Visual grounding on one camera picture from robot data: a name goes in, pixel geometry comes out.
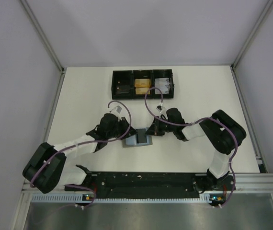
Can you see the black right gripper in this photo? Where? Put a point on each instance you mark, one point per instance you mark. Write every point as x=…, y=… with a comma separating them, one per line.
x=157, y=127

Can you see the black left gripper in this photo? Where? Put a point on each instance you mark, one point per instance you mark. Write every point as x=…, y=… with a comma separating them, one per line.
x=126, y=127

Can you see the grey card holder wallet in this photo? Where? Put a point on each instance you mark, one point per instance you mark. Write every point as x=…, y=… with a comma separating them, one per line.
x=131, y=141

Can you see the gold credit card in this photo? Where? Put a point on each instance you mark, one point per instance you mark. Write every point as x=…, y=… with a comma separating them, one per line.
x=142, y=91

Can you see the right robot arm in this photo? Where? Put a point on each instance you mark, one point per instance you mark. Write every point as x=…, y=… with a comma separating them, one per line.
x=223, y=132

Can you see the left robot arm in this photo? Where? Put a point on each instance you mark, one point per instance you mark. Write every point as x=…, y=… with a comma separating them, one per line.
x=51, y=165

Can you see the dark cards in bin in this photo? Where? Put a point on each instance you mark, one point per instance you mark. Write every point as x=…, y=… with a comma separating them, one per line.
x=122, y=89

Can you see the silver cards in bin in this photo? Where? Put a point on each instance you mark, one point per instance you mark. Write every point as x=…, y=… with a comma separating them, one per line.
x=162, y=85

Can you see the gold cards in bin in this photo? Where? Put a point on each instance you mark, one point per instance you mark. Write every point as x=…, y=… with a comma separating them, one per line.
x=142, y=83

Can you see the black middle storage bin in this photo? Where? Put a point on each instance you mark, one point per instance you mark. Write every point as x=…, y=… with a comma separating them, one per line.
x=141, y=74

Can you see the black right storage bin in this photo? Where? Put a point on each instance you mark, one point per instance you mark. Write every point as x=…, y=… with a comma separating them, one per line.
x=163, y=73

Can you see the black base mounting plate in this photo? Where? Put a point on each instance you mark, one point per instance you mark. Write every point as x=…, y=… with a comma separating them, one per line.
x=143, y=185

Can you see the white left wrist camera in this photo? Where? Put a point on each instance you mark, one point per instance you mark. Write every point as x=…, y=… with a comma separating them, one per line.
x=116, y=110

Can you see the aluminium front frame rail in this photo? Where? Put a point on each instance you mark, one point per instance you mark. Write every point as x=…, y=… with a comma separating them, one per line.
x=243, y=182

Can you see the grey slotted cable duct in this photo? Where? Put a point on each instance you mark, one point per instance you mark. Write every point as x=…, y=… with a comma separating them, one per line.
x=83, y=199

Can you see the aluminium left frame post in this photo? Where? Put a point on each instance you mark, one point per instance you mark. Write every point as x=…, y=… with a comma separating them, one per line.
x=41, y=34

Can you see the aluminium frame post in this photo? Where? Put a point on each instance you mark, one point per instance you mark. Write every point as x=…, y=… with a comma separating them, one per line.
x=41, y=34
x=253, y=33

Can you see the aluminium right frame post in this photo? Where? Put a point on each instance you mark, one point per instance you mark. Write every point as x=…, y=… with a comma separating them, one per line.
x=253, y=33

